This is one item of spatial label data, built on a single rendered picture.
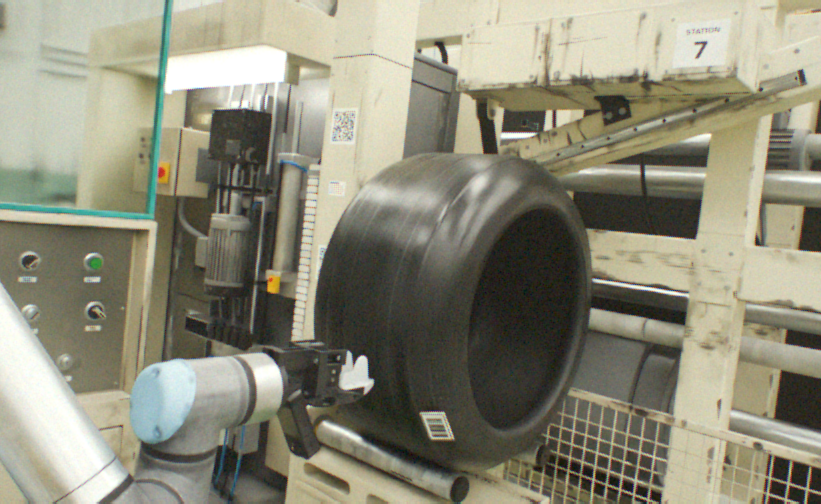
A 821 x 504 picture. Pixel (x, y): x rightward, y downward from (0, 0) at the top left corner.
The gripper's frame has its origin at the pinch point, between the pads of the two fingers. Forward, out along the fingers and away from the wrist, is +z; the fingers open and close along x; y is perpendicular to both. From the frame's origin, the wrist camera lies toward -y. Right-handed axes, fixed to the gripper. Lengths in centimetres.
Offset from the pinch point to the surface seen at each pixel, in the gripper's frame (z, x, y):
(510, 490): 42.7, -4.4, -25.6
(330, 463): 10.1, 15.7, -20.3
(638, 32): 45, -16, 67
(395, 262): 0.1, -2.7, 20.0
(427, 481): 11.9, -5.7, -16.3
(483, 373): 49, 10, -5
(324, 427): 12.3, 20.7, -15.3
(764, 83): 58, -36, 60
